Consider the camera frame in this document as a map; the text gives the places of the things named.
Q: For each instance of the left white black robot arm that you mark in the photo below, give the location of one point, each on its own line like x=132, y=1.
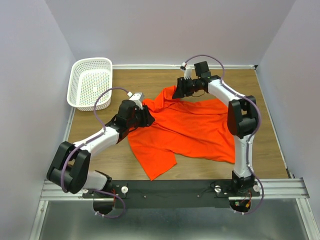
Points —
x=69, y=168

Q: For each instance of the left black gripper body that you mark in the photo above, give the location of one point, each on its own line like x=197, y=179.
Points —
x=137, y=120

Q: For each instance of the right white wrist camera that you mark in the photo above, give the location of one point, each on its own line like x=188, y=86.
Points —
x=187, y=71

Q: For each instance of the aluminium frame rail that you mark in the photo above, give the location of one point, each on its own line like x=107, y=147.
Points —
x=282, y=188

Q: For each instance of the white perforated plastic basket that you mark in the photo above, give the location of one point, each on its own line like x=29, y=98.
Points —
x=89, y=78

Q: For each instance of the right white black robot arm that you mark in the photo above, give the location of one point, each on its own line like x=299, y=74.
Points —
x=243, y=118

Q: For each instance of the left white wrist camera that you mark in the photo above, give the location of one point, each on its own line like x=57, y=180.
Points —
x=137, y=97

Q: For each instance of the orange t-shirt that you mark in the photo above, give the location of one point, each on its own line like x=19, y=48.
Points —
x=191, y=129

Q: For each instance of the black mounting base plate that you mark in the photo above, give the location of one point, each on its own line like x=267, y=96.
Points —
x=173, y=194

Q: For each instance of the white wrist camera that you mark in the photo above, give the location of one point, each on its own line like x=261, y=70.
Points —
x=137, y=97
x=187, y=71

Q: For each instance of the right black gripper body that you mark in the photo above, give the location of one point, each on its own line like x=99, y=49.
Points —
x=191, y=86

